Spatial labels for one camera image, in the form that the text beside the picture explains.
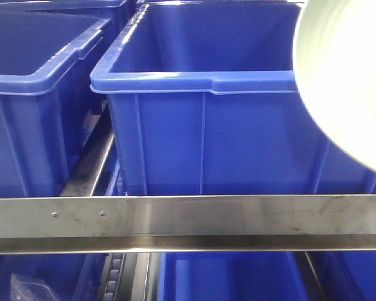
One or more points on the green round plate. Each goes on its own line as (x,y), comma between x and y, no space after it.
(334,59)

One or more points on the upper shelf blue bin middle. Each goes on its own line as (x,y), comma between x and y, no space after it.
(203,100)

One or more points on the shelf blue bin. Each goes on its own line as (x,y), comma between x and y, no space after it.
(47,110)
(203,100)

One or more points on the stainless steel shelf rack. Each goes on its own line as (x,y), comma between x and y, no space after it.
(134,230)

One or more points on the upper shelf blue bin left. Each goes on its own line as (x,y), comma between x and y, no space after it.
(47,110)

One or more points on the blue plastic bin middle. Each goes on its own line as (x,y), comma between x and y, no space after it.
(223,275)

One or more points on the blue plastic bin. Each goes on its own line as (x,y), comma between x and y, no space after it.
(69,276)
(223,275)
(346,275)

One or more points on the blue bin behind left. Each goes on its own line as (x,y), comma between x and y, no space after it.
(119,12)

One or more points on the blue plastic bin left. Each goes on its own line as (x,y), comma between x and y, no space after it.
(69,276)

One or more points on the blue plastic bin right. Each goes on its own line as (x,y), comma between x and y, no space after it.
(346,275)

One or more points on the clear plastic bag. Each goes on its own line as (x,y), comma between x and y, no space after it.
(27,288)

